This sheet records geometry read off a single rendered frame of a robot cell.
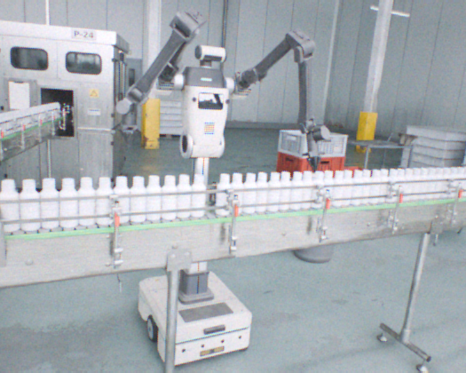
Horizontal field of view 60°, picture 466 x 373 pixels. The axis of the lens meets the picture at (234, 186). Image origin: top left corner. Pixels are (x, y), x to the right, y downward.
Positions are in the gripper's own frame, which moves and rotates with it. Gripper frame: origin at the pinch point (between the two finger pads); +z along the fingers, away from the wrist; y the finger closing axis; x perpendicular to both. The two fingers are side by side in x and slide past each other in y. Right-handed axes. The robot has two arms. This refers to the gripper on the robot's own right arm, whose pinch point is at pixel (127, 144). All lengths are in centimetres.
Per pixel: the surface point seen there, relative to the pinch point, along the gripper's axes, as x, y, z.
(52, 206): -33, 45, 14
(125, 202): -9.1, 44.8, 13.7
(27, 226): -41, 46, 20
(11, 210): -45, 46, 14
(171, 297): 10, 44, 55
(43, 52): -28, -340, -46
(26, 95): -47, -345, 3
